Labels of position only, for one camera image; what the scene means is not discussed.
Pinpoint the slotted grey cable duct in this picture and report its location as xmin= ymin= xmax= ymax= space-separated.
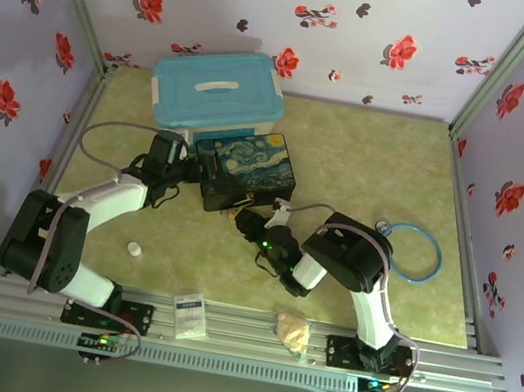
xmin=0 ymin=316 xmax=362 ymax=392

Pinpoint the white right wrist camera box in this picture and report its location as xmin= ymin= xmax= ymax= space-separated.
xmin=268 ymin=197 xmax=297 ymax=233

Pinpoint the white paper packet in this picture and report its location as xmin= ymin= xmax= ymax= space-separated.
xmin=165 ymin=286 xmax=215 ymax=345

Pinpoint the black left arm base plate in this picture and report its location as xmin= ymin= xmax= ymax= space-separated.
xmin=59 ymin=288 xmax=157 ymax=339

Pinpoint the starry night tin box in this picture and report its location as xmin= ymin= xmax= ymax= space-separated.
xmin=184 ymin=118 xmax=307 ymax=227

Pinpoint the blue lidded plastic storage box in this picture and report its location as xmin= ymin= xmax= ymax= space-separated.
xmin=139 ymin=34 xmax=295 ymax=162

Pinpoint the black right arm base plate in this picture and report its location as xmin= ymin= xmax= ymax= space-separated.
xmin=321 ymin=333 xmax=418 ymax=384

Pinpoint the aluminium front frame rail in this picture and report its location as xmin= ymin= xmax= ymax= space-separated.
xmin=0 ymin=263 xmax=517 ymax=392

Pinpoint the grey left arm cable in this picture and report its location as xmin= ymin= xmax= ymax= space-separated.
xmin=15 ymin=110 xmax=181 ymax=369

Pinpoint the right circuit board with lights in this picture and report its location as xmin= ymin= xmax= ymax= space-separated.
xmin=356 ymin=374 xmax=401 ymax=392

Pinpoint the clear bag of beige snacks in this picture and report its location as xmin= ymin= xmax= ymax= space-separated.
xmin=267 ymin=310 xmax=318 ymax=367

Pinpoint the left circuit board with lights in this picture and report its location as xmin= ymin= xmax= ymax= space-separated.
xmin=76 ymin=329 xmax=127 ymax=361

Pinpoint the circuit board with lights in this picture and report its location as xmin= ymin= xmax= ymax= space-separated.
xmin=76 ymin=329 xmax=127 ymax=361
xmin=356 ymin=374 xmax=401 ymax=392

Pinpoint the blue tube stethoscope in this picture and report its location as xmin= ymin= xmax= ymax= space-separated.
xmin=365 ymin=217 xmax=449 ymax=290

